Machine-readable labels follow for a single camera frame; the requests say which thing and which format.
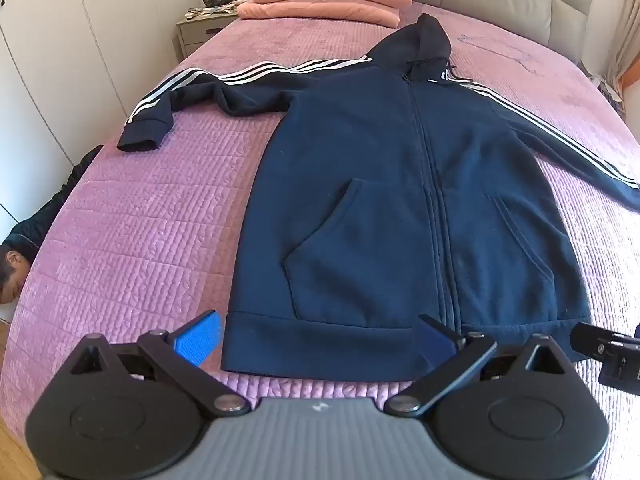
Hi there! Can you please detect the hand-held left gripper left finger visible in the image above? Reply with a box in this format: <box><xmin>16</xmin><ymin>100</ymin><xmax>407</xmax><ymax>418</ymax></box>
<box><xmin>70</xmin><ymin>309</ymin><xmax>251</xmax><ymax>416</ymax></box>

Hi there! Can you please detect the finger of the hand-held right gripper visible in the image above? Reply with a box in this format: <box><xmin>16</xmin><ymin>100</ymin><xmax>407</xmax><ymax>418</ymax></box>
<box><xmin>571</xmin><ymin>322</ymin><xmax>640</xmax><ymax>397</ymax></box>

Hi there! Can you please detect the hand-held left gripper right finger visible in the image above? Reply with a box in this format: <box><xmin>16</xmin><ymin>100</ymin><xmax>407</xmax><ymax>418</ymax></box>
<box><xmin>385</xmin><ymin>314</ymin><xmax>568</xmax><ymax>418</ymax></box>

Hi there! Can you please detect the navy striped zip hoodie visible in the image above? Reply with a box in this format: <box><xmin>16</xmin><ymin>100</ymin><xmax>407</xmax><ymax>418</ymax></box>
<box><xmin>116</xmin><ymin>13</ymin><xmax>640</xmax><ymax>383</ymax></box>

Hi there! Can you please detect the pink quilted bed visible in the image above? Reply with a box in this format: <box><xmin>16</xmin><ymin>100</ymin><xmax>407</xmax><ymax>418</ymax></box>
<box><xmin>9</xmin><ymin>0</ymin><xmax>640</xmax><ymax>480</ymax></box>

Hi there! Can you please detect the bedside clutter pile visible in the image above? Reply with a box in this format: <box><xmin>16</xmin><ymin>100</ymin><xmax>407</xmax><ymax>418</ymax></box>
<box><xmin>582</xmin><ymin>60</ymin><xmax>627</xmax><ymax>117</ymax></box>

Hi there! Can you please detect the white wardrobe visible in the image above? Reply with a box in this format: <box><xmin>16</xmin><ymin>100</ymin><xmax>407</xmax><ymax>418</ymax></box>
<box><xmin>0</xmin><ymin>0</ymin><xmax>263</xmax><ymax>241</ymax></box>

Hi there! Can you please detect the beige nightstand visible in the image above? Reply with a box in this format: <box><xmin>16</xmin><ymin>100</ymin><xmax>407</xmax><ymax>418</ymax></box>
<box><xmin>176</xmin><ymin>7</ymin><xmax>242</xmax><ymax>59</ymax></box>

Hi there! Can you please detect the light curtain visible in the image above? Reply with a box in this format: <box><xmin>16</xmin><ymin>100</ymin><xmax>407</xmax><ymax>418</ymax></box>
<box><xmin>606</xmin><ymin>0</ymin><xmax>640</xmax><ymax>92</ymax></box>

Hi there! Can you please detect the papers clutter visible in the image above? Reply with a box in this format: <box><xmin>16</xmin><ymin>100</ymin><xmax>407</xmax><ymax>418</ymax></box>
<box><xmin>187</xmin><ymin>4</ymin><xmax>237</xmax><ymax>21</ymax></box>

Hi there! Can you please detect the beige padded headboard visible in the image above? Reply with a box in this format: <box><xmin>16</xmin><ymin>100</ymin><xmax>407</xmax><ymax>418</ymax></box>
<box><xmin>400</xmin><ymin>0</ymin><xmax>632</xmax><ymax>63</ymax></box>

